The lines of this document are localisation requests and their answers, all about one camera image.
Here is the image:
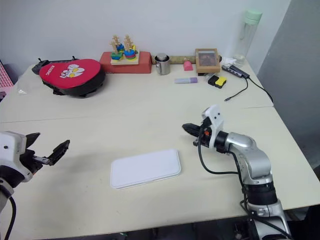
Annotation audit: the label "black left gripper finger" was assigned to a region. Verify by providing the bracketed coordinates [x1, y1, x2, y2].
[24, 132, 41, 151]
[47, 139, 71, 167]

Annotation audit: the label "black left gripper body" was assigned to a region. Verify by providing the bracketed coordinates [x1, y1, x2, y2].
[19, 149, 51, 176]

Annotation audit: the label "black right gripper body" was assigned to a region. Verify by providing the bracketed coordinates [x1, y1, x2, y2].
[192, 118, 213, 148]

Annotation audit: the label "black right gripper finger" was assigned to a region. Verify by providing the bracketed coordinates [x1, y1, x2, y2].
[181, 122, 201, 132]
[182, 126, 201, 138]

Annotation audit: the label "white plastic pencil case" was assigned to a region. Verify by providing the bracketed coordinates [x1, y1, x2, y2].
[109, 148, 182, 191]

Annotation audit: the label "purple and white highlighter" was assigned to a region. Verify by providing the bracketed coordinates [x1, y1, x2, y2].
[174, 76, 199, 85]

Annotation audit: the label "yellow and black sponge eraser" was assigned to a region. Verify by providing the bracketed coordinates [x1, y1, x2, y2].
[214, 76, 229, 90]

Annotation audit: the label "stainless steel cup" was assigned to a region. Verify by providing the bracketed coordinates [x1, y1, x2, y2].
[154, 55, 172, 76]

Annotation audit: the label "pink crate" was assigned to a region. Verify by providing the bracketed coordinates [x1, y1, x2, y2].
[0, 58, 15, 96]

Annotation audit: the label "long wooden stick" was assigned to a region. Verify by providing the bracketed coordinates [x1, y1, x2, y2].
[150, 54, 223, 64]

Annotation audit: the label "grey usb hub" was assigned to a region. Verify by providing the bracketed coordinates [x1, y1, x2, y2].
[221, 64, 251, 79]

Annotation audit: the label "crumpled white tissue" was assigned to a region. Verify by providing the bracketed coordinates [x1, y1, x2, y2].
[222, 56, 238, 67]

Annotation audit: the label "red rectangular box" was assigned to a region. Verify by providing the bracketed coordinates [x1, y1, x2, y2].
[99, 50, 153, 75]

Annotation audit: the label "wooden colourful stacking toy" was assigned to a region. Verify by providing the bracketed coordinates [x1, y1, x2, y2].
[107, 34, 141, 67]

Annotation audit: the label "clear bottle green lid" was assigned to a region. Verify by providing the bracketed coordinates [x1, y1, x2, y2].
[233, 9, 264, 67]

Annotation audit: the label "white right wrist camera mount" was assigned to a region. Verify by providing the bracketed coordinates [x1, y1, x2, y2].
[201, 104, 224, 149]

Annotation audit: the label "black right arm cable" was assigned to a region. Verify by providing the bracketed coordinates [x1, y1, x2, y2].
[197, 138, 251, 216]

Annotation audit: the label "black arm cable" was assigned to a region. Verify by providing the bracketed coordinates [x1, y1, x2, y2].
[0, 194, 17, 240]
[197, 138, 251, 216]

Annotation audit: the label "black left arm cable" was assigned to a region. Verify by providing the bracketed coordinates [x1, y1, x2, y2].
[0, 194, 17, 240]

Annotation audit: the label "black cable with plug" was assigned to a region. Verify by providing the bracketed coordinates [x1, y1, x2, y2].
[224, 77, 249, 102]

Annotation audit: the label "wooden picture frame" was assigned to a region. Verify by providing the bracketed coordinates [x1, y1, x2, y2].
[194, 47, 222, 74]

